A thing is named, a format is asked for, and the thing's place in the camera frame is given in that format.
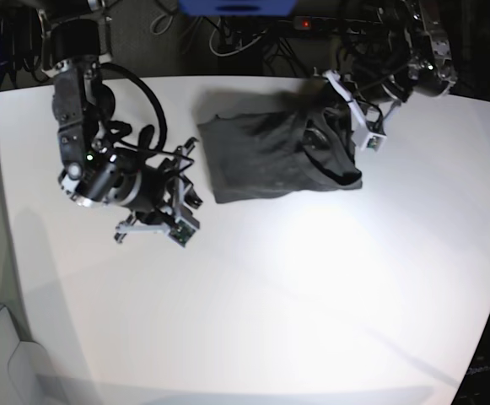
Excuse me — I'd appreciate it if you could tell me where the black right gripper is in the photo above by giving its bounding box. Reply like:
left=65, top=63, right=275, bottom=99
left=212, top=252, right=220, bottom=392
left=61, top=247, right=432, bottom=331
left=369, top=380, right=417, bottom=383
left=126, top=165, right=203, bottom=215

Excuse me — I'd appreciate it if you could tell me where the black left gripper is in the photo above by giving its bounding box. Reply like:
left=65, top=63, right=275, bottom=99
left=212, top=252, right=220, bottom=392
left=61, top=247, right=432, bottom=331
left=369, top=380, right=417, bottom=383
left=345, top=72, right=396, bottom=105

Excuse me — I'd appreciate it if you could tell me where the dark grey t-shirt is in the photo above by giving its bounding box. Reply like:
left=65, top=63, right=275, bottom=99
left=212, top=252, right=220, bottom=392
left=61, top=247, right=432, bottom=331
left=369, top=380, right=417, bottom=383
left=197, top=81, right=363, bottom=204

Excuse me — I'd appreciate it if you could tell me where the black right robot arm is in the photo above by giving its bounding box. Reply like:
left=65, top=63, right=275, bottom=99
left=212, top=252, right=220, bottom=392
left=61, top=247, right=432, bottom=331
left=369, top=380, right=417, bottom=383
left=36, top=1, right=201, bottom=219

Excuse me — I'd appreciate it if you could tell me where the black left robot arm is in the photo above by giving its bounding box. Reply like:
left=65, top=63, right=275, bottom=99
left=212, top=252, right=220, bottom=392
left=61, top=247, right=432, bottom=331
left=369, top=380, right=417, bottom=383
left=338, top=1, right=457, bottom=104

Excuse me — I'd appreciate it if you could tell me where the black power strip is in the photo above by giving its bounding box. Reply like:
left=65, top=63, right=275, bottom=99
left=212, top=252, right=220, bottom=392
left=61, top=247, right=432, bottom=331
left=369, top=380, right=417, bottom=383
left=292, top=15, right=338, bottom=33

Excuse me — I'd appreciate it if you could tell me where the blue box overhead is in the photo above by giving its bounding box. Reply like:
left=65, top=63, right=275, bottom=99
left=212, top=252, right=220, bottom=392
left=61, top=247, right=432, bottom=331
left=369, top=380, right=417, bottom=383
left=178, top=0, right=297, bottom=16

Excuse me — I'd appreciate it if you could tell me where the grey bin corner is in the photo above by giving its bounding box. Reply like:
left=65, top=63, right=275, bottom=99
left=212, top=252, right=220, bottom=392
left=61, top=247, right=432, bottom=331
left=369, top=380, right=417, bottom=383
left=0, top=306, right=59, bottom=404

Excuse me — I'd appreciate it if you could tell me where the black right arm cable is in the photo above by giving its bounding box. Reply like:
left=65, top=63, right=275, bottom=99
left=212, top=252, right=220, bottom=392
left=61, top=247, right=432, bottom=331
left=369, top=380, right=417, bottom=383
left=100, top=62, right=195, bottom=170

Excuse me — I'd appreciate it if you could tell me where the white coiled cable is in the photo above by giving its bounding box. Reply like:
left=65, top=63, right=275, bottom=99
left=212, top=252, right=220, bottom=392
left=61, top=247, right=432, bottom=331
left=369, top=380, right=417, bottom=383
left=149, top=7, right=176, bottom=35

